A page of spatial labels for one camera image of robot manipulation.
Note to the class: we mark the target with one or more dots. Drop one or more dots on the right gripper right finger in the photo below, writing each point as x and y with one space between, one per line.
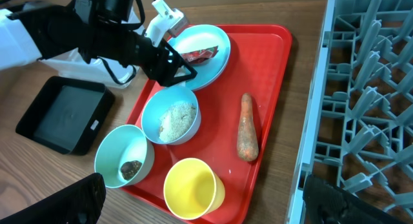
326 203

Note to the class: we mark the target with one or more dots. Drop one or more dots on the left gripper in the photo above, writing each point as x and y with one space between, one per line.
155 61

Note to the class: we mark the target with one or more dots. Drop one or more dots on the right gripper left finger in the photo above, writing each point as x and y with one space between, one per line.
79 203

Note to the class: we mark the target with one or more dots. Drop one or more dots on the red snack wrapper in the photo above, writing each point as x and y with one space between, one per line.
198 57

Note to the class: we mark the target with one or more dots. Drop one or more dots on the blue bowl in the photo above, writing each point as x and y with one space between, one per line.
159 103

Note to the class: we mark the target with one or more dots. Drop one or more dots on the white rice pile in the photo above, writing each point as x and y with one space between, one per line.
176 120

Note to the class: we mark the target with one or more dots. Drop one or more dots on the dark brown food scrap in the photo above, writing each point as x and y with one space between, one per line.
130 168

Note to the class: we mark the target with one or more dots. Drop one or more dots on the green bowl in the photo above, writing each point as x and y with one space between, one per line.
122 144

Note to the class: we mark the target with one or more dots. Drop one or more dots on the orange carrot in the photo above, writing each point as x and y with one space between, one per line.
247 145

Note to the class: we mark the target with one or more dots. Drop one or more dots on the yellow plastic cup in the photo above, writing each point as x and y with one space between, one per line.
192 189

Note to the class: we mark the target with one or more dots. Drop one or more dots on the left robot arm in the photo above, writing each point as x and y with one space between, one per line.
98 29

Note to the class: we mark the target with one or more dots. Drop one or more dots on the grey dishwasher rack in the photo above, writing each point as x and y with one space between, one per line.
357 132

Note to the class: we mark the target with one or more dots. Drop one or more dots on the white round plate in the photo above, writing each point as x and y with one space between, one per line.
200 37

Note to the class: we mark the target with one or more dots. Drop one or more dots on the red serving tray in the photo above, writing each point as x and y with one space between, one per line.
258 56

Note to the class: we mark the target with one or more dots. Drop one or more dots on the black plastic tray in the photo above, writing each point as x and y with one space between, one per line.
67 115

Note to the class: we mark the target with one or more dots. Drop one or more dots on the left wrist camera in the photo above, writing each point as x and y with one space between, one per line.
168 20

